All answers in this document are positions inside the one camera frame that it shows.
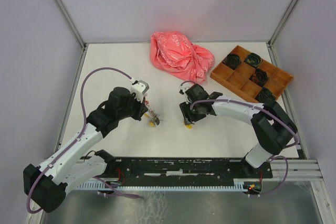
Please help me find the black roll top left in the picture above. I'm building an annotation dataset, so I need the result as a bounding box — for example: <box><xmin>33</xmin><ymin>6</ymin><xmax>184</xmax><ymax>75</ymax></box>
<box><xmin>222</xmin><ymin>54</ymin><xmax>241</xmax><ymax>70</ymax></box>

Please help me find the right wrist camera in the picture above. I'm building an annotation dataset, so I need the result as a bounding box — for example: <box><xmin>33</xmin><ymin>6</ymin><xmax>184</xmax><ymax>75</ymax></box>
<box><xmin>179</xmin><ymin>81</ymin><xmax>194</xmax><ymax>95</ymax></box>

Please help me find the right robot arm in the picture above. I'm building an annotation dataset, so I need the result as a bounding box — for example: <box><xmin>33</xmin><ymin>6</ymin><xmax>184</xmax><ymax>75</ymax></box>
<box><xmin>179</xmin><ymin>81</ymin><xmax>299</xmax><ymax>177</ymax></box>

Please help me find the black roll top right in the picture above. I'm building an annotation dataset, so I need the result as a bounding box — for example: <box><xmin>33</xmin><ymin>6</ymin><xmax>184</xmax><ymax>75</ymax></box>
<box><xmin>244</xmin><ymin>52</ymin><xmax>263</xmax><ymax>68</ymax></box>

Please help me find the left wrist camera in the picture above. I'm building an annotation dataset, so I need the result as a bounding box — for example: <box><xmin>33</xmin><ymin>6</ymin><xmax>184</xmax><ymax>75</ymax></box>
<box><xmin>130</xmin><ymin>78</ymin><xmax>149</xmax><ymax>102</ymax></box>

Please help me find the black roll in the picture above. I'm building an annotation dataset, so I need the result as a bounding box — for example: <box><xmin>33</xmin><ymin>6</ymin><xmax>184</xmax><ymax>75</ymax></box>
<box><xmin>222</xmin><ymin>54</ymin><xmax>241</xmax><ymax>70</ymax></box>
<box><xmin>249</xmin><ymin>68</ymin><xmax>269</xmax><ymax>87</ymax></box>
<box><xmin>244</xmin><ymin>52</ymin><xmax>263</xmax><ymax>68</ymax></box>
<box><xmin>255</xmin><ymin>87</ymin><xmax>276</xmax><ymax>103</ymax></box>

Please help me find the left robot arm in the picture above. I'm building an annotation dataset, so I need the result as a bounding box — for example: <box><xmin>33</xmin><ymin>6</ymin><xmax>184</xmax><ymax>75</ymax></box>
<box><xmin>23</xmin><ymin>81</ymin><xmax>149</xmax><ymax>214</ymax></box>

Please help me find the black roll middle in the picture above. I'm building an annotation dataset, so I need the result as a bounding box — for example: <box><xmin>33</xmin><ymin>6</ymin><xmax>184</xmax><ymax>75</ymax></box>
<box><xmin>249</xmin><ymin>68</ymin><xmax>269</xmax><ymax>87</ymax></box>

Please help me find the white cable duct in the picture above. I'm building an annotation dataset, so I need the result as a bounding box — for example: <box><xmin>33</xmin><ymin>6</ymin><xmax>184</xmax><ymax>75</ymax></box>
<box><xmin>75</xmin><ymin>179</ymin><xmax>248</xmax><ymax>193</ymax></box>

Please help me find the pink crumpled cloth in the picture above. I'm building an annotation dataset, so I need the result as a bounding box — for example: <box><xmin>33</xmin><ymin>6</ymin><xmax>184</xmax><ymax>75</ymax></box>
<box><xmin>150</xmin><ymin>31</ymin><xmax>215</xmax><ymax>84</ymax></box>

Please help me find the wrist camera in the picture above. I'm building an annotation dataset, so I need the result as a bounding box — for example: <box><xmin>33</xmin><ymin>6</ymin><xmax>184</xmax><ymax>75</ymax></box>
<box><xmin>130</xmin><ymin>78</ymin><xmax>149</xmax><ymax>102</ymax></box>
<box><xmin>179</xmin><ymin>81</ymin><xmax>194</xmax><ymax>95</ymax></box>

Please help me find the black roll bottom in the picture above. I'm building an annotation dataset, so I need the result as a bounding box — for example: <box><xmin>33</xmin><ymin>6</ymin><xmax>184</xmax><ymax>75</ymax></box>
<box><xmin>255</xmin><ymin>87</ymin><xmax>276</xmax><ymax>103</ymax></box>

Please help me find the wooden compartment tray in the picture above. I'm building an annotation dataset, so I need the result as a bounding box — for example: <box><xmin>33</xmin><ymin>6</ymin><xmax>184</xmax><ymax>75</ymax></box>
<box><xmin>210</xmin><ymin>45</ymin><xmax>293</xmax><ymax>103</ymax></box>

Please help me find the aluminium frame rail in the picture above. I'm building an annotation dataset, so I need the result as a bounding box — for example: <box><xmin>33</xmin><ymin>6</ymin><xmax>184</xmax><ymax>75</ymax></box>
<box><xmin>270</xmin><ymin>159</ymin><xmax>323</xmax><ymax>181</ymax></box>

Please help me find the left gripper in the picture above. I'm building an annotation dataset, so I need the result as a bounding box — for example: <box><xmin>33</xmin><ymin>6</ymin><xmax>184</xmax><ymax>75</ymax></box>
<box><xmin>118</xmin><ymin>92</ymin><xmax>148</xmax><ymax>121</ymax></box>

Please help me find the metal keyring with keys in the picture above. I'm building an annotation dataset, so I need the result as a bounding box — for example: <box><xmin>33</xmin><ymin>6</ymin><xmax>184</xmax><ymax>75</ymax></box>
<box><xmin>144</xmin><ymin>100</ymin><xmax>161</xmax><ymax>127</ymax></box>

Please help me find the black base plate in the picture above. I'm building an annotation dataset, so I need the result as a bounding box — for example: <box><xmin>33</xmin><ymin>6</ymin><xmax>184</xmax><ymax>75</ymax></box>
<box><xmin>98</xmin><ymin>157</ymin><xmax>273</xmax><ymax>185</ymax></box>

